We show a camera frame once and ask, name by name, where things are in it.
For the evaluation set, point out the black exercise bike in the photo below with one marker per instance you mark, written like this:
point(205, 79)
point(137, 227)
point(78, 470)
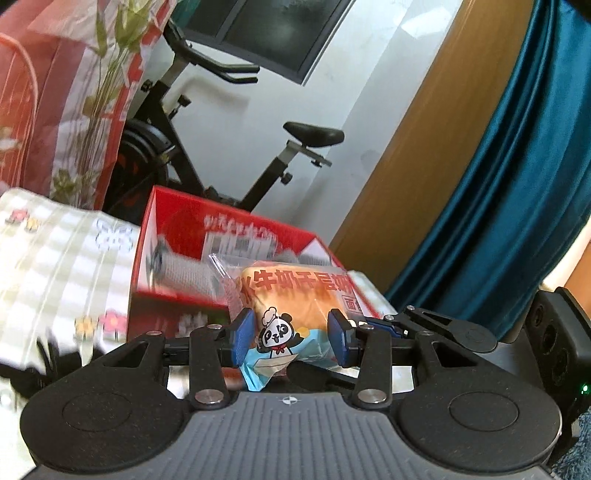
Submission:
point(151, 152)

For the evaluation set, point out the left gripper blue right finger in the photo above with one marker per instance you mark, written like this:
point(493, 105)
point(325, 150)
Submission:
point(369, 349)

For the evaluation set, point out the red strawberry cardboard box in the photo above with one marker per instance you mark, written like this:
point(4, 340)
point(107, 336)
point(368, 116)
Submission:
point(185, 222)

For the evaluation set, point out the checkered green tablecloth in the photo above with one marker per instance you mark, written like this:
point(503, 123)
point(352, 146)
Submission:
point(82, 279)

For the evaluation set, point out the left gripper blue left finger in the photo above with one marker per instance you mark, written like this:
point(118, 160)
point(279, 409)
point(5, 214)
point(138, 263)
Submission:
point(211, 350)

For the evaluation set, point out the red printed backdrop cloth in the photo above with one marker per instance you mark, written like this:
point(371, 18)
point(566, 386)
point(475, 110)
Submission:
point(69, 71)

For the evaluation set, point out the black knit glove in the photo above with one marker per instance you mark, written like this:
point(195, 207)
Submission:
point(57, 364)

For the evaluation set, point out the black power strip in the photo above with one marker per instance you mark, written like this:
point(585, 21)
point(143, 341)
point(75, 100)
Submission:
point(558, 330)

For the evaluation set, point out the wooden door panel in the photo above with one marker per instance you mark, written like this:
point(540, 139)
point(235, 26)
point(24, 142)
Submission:
point(437, 138)

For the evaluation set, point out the dark window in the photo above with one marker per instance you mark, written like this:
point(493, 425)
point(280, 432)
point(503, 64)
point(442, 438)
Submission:
point(286, 37)

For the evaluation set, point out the packaged bread orange blue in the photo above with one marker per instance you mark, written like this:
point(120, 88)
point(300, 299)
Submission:
point(291, 303)

